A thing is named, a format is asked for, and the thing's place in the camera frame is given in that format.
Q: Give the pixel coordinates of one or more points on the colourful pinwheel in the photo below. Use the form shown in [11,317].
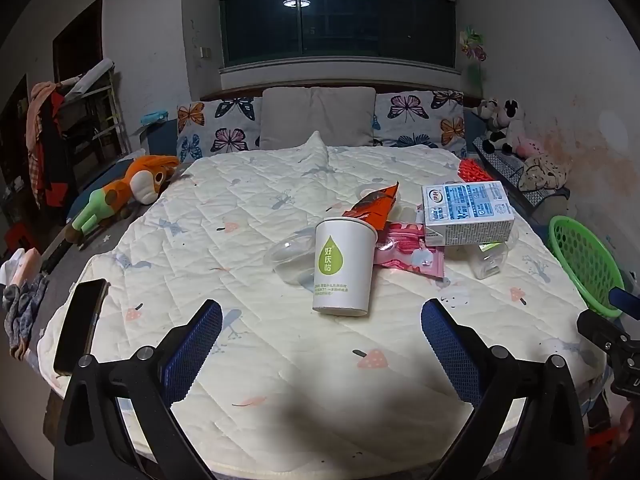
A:
[472,45]

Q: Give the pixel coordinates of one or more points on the dark window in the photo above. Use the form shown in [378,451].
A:
[340,25]

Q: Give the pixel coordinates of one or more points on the hanging clothes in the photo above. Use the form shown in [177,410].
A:
[45,140]

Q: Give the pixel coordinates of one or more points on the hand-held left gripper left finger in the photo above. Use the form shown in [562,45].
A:
[192,350]

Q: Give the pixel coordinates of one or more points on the grey crumpled cloth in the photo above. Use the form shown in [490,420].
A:
[25,315]

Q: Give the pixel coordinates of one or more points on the black smartphone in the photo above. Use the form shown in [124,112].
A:
[80,325]

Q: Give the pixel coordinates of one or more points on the beige spotted cloth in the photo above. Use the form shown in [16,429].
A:
[542,172]

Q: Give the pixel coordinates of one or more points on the clear plastic cup left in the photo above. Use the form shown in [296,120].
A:
[290,260]

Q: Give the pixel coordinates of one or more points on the grey pillow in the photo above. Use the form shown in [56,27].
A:
[317,117]

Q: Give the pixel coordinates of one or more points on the white blue milk carton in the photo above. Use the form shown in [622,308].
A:
[470,210]

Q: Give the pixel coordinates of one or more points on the pink plush toy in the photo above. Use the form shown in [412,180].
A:
[530,147]

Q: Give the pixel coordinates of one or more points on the metal shelf rack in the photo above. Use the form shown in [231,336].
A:
[95,110]

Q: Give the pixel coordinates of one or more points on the large butterfly print pillow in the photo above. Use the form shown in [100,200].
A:
[420,117]

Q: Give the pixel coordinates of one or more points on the green plastic basket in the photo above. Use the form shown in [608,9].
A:
[580,260]

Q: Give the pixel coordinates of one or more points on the white quilted blanket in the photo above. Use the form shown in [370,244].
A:
[250,240]

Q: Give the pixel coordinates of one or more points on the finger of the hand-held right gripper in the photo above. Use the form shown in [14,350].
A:
[625,302]
[597,326]

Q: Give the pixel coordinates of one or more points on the white pink cloth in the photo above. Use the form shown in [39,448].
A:
[20,265]

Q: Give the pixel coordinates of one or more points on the grey white plush toy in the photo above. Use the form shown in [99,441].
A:
[489,112]

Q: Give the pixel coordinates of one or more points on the orange plush toy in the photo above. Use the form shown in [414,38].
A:
[140,180]

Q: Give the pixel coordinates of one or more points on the small butterfly print pillow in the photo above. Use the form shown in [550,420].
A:
[220,125]

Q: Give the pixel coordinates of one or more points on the light blue box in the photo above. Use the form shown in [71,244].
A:
[154,117]

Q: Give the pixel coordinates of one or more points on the black white mouse plush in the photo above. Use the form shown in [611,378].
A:
[507,130]

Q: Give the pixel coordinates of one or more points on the pink snack packet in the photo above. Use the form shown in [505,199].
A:
[415,257]

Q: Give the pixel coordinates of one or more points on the white paper cup green print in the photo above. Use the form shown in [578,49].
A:
[345,270]

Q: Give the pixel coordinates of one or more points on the red foam fruit net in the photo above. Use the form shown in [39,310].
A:
[472,170]

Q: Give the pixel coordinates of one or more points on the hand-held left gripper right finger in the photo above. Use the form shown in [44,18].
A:
[450,350]

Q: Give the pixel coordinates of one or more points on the clear plastic cup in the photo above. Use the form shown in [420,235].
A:
[487,265]
[290,260]

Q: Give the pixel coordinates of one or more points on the orange snack wrapper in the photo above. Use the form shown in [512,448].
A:
[375,207]

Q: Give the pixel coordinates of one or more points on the dark wooden door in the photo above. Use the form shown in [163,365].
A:
[77,40]

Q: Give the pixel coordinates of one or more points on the red stool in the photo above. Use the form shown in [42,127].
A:
[17,237]

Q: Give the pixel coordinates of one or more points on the small clear jelly cup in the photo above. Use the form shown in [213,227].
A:
[361,191]

